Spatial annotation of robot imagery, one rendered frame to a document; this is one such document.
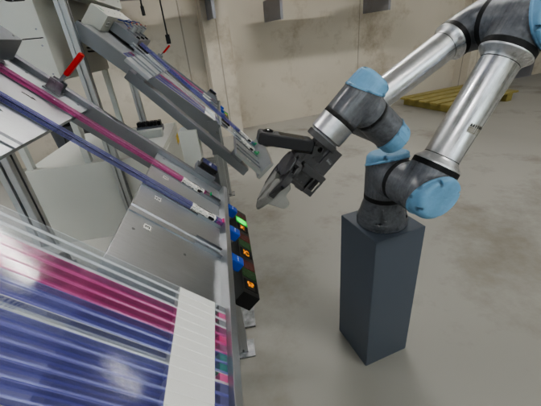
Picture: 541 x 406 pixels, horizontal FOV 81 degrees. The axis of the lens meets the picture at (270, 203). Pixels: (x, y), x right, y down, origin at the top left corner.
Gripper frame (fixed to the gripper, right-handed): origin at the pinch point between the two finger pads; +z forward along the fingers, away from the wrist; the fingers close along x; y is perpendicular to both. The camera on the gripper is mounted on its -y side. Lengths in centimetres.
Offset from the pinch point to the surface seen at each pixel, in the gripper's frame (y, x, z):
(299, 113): 120, 391, -19
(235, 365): -3.1, -36.5, 7.7
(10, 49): -56, 14, 6
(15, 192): -46, 22, 42
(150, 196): -20.0, -4.1, 9.9
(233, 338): -3.3, -32.5, 7.7
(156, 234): -16.7, -14.8, 9.9
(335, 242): 87, 83, 22
